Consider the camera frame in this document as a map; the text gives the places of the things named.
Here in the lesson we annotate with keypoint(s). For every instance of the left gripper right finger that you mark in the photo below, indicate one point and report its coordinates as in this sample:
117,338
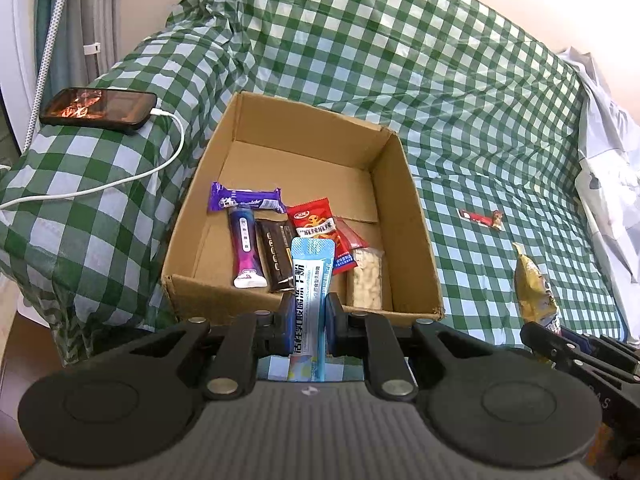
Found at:
371,338

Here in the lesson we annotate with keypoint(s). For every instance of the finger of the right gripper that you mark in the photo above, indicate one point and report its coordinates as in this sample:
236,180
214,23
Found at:
603,348
601,377

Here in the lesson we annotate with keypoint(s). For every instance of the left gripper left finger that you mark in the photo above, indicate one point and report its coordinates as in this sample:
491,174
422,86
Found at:
251,337

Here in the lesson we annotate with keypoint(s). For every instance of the gold snack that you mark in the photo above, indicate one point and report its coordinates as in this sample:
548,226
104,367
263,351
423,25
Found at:
534,294

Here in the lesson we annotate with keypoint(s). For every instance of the clear pack of crackers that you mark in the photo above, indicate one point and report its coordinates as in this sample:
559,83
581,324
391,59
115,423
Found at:
365,282

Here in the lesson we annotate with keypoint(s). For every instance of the purple tube snack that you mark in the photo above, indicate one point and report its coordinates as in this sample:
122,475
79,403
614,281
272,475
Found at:
248,269

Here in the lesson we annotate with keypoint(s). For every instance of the light blue stick packet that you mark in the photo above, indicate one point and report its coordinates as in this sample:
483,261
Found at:
312,271

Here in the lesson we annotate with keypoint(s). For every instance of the black chocolate bar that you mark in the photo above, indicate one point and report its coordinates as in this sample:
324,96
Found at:
276,238

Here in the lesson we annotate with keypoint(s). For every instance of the red kitkat style bar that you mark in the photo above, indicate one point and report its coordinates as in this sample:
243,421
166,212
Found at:
477,218

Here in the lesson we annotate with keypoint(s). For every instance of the small red gold candy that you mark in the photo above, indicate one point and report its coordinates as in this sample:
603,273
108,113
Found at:
497,220

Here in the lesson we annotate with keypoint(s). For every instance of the orange red chip packet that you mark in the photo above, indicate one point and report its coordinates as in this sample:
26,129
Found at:
320,232

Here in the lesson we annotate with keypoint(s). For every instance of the purple candy bar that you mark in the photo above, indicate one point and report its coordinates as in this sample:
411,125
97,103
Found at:
221,198

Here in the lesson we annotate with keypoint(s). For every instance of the red snack packet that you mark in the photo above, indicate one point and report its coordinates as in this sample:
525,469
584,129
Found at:
349,237

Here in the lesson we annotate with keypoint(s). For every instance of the white plastic sheet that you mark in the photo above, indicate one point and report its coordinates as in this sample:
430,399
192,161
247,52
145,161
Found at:
608,186

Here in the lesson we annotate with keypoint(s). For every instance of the open cardboard box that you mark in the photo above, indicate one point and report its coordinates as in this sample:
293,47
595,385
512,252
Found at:
323,163

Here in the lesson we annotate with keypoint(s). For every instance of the green checkered sofa cover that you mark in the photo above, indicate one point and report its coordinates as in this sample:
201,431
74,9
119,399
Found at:
487,115

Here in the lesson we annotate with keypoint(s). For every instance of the black smartphone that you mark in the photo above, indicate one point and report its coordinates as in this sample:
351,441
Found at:
123,111

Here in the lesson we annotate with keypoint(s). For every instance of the grey curtain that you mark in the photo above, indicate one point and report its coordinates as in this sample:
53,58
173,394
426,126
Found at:
86,45

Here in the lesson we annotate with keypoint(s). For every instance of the garment steamer with hose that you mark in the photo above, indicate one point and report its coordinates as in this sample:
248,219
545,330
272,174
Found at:
43,71

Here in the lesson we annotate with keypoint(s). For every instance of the white door frame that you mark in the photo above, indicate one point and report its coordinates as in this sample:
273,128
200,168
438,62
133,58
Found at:
18,63

